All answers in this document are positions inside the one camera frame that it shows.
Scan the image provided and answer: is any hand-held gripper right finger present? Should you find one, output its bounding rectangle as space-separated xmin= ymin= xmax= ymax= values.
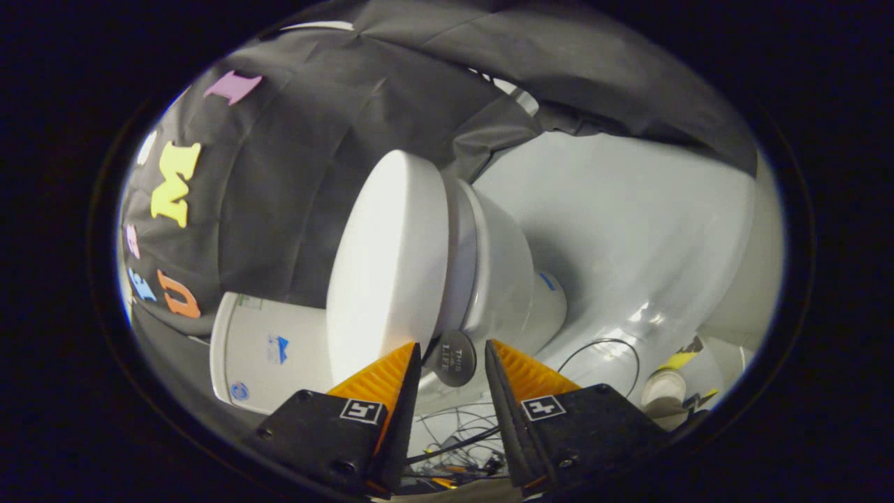
xmin=484 ymin=339 xmax=671 ymax=498

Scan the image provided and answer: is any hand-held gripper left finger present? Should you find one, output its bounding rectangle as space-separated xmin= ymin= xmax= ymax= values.
xmin=244 ymin=341 xmax=423 ymax=499

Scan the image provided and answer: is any white toilet lid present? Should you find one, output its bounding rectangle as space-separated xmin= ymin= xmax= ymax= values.
xmin=326 ymin=150 xmax=478 ymax=388

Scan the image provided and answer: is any white ceramic toilet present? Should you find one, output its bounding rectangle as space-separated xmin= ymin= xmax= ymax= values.
xmin=210 ymin=175 xmax=568 ymax=414

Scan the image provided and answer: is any yellow black strip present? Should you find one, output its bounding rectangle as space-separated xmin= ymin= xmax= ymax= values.
xmin=658 ymin=335 xmax=708 ymax=372

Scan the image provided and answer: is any black backdrop cloth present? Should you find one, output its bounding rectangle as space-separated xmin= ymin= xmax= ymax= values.
xmin=115 ymin=0 xmax=759 ymax=395

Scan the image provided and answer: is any thin cable bundle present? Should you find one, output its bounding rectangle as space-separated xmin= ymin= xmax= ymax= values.
xmin=407 ymin=402 xmax=511 ymax=491

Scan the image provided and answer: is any thin black wire loop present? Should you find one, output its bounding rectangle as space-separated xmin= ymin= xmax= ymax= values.
xmin=557 ymin=338 xmax=640 ymax=399

